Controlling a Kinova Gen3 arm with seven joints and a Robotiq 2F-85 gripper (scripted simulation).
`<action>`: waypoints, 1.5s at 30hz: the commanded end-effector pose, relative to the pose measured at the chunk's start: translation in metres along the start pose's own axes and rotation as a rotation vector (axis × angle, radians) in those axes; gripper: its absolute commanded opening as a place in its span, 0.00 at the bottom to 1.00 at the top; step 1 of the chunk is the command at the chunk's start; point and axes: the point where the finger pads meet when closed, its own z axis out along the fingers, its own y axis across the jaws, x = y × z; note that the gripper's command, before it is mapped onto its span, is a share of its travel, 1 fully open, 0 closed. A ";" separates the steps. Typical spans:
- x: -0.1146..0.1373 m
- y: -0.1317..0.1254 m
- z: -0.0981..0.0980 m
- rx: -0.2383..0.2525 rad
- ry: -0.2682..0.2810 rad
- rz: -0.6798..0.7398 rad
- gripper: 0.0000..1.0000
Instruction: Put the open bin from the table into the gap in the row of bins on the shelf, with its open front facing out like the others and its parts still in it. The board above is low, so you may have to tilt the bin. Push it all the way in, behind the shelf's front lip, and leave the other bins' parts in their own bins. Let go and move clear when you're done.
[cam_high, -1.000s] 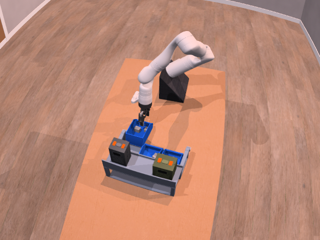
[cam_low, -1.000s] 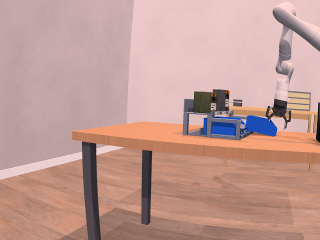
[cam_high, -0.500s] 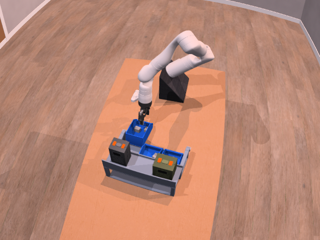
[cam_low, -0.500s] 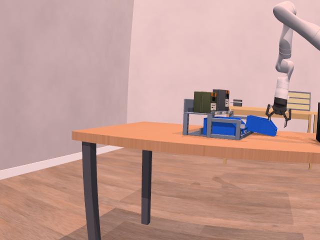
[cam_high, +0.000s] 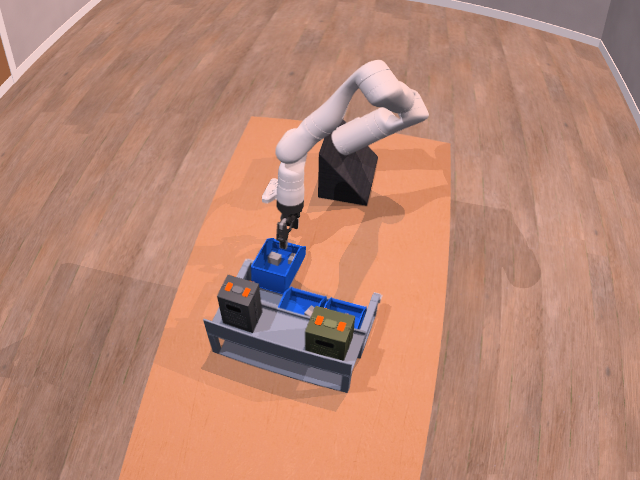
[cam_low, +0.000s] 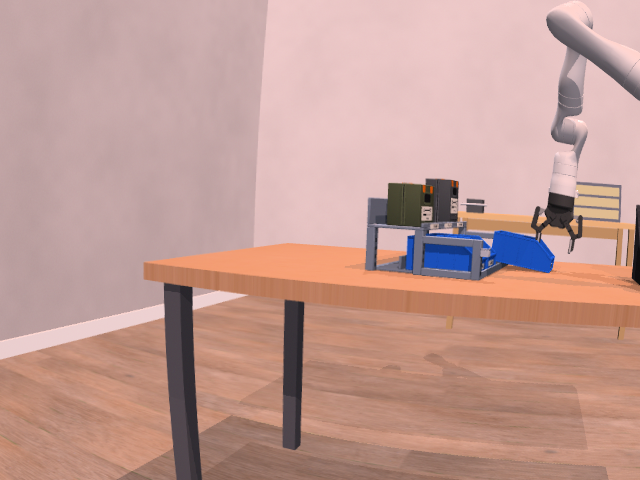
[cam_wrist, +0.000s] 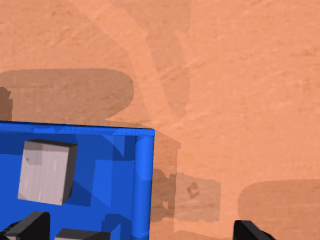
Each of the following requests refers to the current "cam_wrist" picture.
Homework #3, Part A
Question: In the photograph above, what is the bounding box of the blue bin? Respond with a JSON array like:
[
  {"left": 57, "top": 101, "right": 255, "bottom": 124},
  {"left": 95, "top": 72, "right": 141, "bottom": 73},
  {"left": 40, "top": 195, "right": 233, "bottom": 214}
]
[{"left": 0, "top": 120, "right": 155, "bottom": 240}]

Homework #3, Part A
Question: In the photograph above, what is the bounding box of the pink rectangular block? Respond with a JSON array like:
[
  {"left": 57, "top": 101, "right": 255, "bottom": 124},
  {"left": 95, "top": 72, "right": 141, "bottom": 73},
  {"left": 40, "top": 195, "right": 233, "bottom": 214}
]
[{"left": 55, "top": 228, "right": 111, "bottom": 240}]

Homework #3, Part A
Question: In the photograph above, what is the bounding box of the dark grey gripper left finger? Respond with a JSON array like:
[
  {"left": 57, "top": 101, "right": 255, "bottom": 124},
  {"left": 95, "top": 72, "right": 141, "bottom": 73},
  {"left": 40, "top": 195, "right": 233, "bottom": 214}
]
[{"left": 0, "top": 211, "right": 50, "bottom": 240}]

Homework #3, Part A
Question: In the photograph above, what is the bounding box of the grey metal block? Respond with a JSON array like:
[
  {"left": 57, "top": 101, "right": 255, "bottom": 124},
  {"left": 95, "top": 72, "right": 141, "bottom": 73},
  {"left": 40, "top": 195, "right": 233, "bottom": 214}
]
[{"left": 18, "top": 139, "right": 78, "bottom": 205}]

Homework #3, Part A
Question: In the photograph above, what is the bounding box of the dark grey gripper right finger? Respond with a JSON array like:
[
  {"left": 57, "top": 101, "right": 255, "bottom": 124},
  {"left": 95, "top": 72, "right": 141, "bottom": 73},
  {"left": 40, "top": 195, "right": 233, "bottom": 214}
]
[{"left": 233, "top": 220, "right": 276, "bottom": 240}]

